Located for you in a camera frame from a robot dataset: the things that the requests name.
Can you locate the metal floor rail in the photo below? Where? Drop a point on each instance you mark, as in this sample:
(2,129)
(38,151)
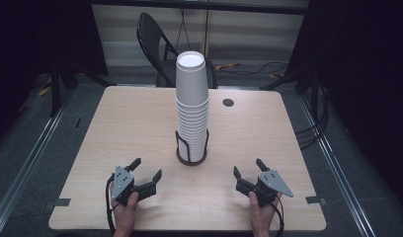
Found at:
(28,164)
(338,164)

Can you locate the person's right hand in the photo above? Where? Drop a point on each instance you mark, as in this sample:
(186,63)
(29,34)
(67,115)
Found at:
(262,217)

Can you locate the black stand legs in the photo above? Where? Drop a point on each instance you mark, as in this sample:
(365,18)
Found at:
(308,79)
(56,92)

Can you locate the grey tape strip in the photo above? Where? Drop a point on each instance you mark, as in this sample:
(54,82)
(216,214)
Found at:
(315,199)
(61,202)

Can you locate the stack of white paper cups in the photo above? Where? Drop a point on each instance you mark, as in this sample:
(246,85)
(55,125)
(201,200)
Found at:
(192,131)

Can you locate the dark round table grommet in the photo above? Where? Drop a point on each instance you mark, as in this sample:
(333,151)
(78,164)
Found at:
(228,102)

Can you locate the black folding chair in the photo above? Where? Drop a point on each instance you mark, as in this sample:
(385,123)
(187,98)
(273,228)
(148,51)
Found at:
(151,36)

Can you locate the person's left hand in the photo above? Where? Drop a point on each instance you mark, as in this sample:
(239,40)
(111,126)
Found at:
(125,215)

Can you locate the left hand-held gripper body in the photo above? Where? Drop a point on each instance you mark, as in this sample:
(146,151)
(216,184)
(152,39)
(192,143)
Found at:
(123,182)

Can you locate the black overhead bar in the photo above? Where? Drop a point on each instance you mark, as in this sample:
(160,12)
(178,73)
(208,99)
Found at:
(202,6)

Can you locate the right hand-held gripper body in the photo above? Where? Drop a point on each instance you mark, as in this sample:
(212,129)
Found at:
(272,182)

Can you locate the small black floor tape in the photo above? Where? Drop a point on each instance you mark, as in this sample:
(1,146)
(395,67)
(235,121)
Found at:
(78,122)

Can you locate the yellow floor tape piece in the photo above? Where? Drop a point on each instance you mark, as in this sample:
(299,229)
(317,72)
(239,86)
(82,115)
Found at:
(226,66)
(44,91)

